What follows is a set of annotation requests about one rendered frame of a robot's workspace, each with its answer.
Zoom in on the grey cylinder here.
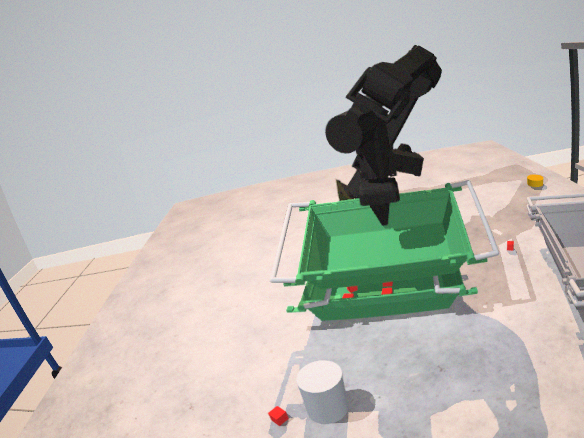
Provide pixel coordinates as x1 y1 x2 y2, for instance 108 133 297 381
297 360 348 424

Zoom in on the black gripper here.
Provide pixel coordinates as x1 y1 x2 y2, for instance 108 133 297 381
356 135 400 226

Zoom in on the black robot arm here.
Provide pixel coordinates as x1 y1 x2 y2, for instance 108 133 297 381
325 45 442 199

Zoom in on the yellow short cylinder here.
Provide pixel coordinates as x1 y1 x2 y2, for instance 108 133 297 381
527 175 544 187

